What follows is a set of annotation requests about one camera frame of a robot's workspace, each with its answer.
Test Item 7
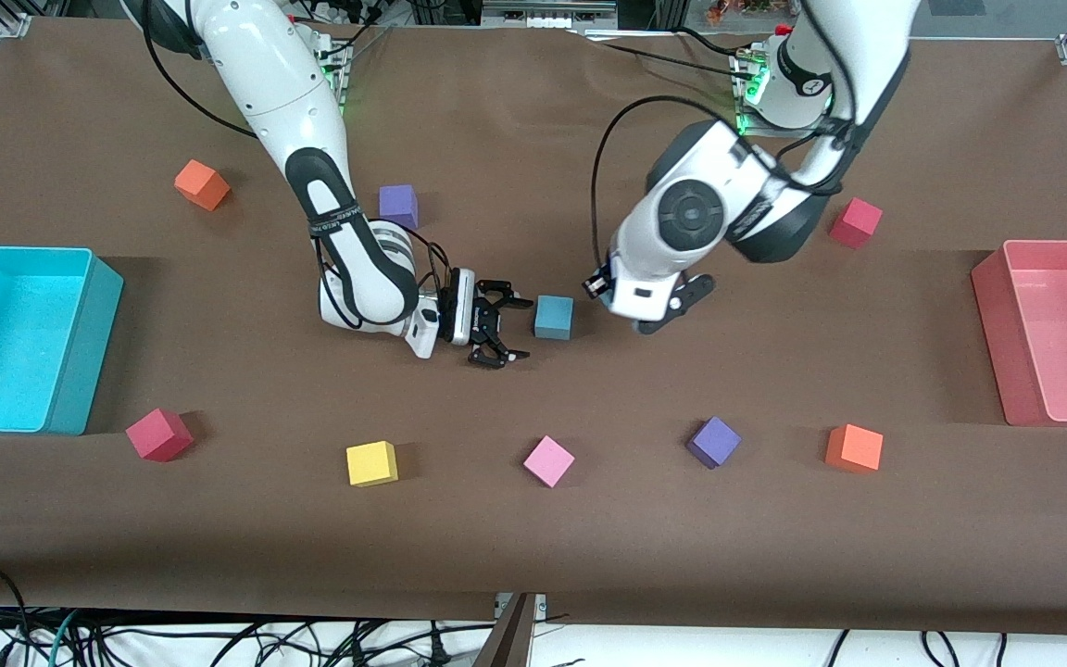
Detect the teal floor cable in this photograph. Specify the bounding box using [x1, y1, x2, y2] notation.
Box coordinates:
[31, 609, 82, 667]

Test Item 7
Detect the dark wooden post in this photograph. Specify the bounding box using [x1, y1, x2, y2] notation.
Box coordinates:
[473, 593, 536, 667]

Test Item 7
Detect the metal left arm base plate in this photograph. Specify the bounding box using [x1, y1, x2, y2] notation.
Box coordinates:
[733, 51, 835, 140]

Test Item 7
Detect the pink foam cube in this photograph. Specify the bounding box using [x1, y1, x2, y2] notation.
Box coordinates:
[522, 434, 577, 489]

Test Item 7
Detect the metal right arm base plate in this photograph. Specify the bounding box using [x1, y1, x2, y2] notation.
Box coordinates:
[316, 28, 356, 117]

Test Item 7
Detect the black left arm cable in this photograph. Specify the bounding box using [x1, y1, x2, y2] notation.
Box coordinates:
[589, 95, 845, 279]

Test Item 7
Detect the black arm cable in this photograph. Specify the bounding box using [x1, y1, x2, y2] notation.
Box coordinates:
[140, 0, 460, 325]
[589, 95, 845, 279]

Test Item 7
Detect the brown table cover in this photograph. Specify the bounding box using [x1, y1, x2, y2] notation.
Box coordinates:
[0, 17, 1067, 640]

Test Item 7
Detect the metal table bracket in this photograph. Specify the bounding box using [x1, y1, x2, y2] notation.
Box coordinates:
[494, 593, 548, 620]

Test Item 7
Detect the red foam cube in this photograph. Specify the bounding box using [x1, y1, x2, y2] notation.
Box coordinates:
[125, 408, 195, 463]
[829, 196, 884, 250]

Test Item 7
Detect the blue foam cube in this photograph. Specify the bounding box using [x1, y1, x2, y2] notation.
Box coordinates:
[533, 295, 575, 342]

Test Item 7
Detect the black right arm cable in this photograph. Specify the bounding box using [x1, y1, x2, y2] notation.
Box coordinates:
[140, 0, 460, 325]

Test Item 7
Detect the yellow foam cube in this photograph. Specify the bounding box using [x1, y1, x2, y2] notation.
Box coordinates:
[345, 440, 399, 488]

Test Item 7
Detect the cyan plastic bin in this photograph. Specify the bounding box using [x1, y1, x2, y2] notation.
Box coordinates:
[0, 245, 125, 436]

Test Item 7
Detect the black base cable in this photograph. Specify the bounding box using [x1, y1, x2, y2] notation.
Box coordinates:
[580, 32, 759, 77]

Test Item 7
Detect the orange foam cube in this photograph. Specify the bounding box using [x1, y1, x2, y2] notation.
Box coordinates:
[173, 159, 232, 212]
[824, 423, 885, 474]

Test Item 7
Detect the purple foam cube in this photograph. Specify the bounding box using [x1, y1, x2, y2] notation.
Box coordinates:
[378, 183, 421, 233]
[686, 415, 743, 470]

